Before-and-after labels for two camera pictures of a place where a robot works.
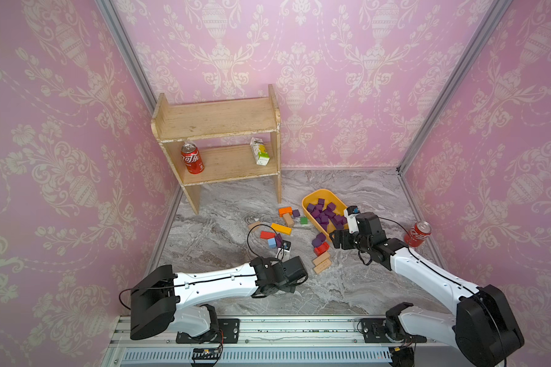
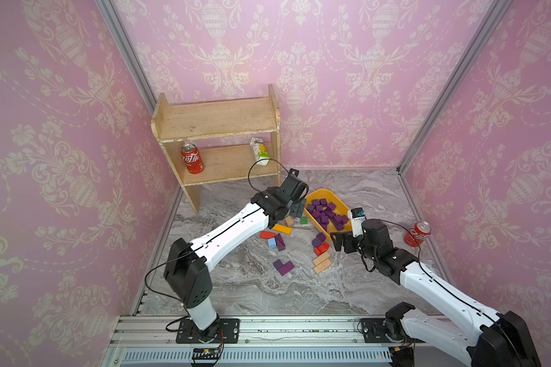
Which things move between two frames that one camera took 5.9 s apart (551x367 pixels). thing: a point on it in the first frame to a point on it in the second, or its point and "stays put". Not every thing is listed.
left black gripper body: (289, 288) to (271, 192)
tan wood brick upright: (288, 219) stays put
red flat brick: (265, 235) stays put
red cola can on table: (418, 234) stays put
